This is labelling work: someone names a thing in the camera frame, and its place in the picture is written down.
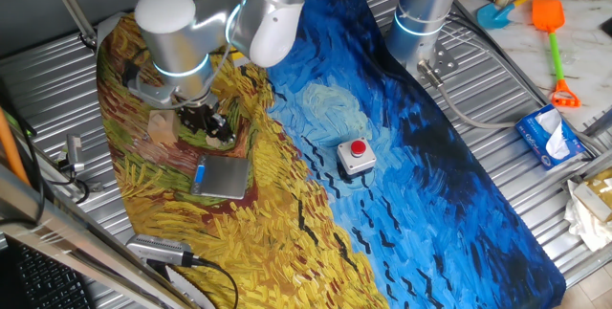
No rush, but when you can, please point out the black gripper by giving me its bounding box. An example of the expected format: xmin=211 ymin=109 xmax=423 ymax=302
xmin=179 ymin=103 xmax=237 ymax=146

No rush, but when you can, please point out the silver digital kitchen scale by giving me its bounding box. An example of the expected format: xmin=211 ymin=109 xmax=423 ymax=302
xmin=190 ymin=154 xmax=251 ymax=200

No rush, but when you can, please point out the large wooden block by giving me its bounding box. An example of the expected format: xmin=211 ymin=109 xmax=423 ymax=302
xmin=146 ymin=109 xmax=181 ymax=146

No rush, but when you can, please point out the grey box red button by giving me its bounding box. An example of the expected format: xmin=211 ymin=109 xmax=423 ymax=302
xmin=336 ymin=137 xmax=378 ymax=177

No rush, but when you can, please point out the grey metal rod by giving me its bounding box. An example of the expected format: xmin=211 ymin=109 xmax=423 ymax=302
xmin=40 ymin=0 xmax=99 ymax=51

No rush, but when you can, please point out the orange pole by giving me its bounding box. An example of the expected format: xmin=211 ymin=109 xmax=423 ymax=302
xmin=0 ymin=107 xmax=31 ymax=187

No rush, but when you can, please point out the black computer keyboard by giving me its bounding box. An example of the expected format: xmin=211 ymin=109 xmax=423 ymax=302
xmin=9 ymin=239 xmax=95 ymax=309

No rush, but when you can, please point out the Van Gogh print table mat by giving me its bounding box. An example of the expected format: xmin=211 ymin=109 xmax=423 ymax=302
xmin=95 ymin=0 xmax=568 ymax=309

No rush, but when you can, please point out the blue tissue box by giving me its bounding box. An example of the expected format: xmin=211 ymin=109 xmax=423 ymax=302
xmin=514 ymin=103 xmax=587 ymax=170

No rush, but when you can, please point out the white crumpled cloth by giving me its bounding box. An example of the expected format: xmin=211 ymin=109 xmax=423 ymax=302
xmin=563 ymin=179 xmax=612 ymax=253

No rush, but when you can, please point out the yellow brown package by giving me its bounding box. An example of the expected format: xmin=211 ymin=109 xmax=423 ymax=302
xmin=572 ymin=167 xmax=612 ymax=224

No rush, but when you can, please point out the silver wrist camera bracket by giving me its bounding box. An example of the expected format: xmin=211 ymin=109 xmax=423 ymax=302
xmin=127 ymin=72 xmax=181 ymax=109

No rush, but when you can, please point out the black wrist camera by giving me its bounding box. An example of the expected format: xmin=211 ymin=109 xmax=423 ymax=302
xmin=121 ymin=62 xmax=142 ymax=89

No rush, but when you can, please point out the aluminium frame bar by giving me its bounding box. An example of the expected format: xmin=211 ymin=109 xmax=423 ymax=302
xmin=0 ymin=163 xmax=195 ymax=309

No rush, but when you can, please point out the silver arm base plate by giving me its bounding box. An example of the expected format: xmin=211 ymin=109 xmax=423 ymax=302
xmin=420 ymin=43 xmax=459 ymax=80

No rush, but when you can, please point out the grey flexible hose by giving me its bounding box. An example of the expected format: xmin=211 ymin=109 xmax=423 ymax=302
xmin=418 ymin=59 xmax=520 ymax=131

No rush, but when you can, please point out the orange toy shovel green handle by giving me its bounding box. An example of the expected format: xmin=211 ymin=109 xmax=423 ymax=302
xmin=531 ymin=0 xmax=582 ymax=109

